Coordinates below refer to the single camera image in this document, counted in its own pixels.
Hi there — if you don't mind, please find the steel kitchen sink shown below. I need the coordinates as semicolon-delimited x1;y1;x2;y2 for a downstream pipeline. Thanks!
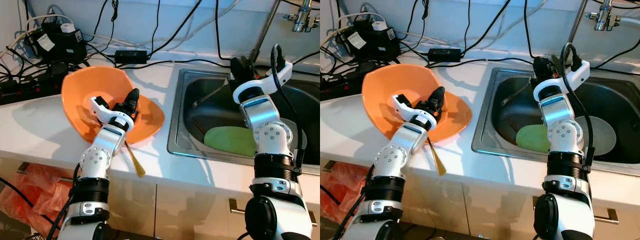
166;68;321;167
471;67;640;167

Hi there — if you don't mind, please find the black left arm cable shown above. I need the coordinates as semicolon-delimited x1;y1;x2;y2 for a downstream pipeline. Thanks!
47;164;83;240
332;165;381;240

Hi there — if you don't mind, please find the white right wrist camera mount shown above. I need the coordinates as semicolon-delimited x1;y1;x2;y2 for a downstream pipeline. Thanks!
232;61;294;104
532;60;591;102

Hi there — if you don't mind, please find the orange plastic bag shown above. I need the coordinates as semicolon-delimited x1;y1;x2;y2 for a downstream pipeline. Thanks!
0;162;77;227
320;160;374;225

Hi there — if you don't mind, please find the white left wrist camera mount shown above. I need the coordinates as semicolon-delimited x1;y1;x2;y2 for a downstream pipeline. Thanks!
90;96;135;132
392;94;437;132

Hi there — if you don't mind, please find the chrome wall tap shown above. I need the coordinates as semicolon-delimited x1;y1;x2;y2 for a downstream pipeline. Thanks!
587;0;622;32
284;0;321;34

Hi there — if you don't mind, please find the green plate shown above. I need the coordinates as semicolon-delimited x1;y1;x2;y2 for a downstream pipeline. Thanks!
203;126;259;157
515;123;552;154

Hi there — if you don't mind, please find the orange deep bowl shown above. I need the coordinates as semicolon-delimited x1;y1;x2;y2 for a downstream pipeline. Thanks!
61;65;151;145
361;63;452;142

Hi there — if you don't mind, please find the metal spoon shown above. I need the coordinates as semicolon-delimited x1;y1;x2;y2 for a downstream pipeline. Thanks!
123;141;147;178
426;137;448;177

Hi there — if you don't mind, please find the black box with white labels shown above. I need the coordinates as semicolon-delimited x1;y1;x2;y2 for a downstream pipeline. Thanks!
31;22;90;65
344;20;402;62

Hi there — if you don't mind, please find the silver metal utensil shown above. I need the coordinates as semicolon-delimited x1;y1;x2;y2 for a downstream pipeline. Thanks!
191;84;224;108
501;82;532;107

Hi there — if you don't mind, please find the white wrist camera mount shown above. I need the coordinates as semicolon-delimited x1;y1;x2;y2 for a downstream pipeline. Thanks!
392;94;437;132
232;61;294;104
90;96;135;132
532;60;591;102

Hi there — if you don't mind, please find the orange plate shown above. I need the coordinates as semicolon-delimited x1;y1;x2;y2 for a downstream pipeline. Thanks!
120;92;166;147
422;90;474;147

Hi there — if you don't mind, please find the black power adapter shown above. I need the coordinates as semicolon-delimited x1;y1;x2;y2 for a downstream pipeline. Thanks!
426;47;464;63
114;49;150;65

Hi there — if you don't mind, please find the grey wire mesh basket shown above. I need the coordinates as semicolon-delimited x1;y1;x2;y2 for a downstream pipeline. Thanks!
0;220;43;240

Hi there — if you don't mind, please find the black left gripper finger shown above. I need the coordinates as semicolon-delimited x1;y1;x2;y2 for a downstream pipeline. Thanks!
125;88;141;114
430;86;447;112

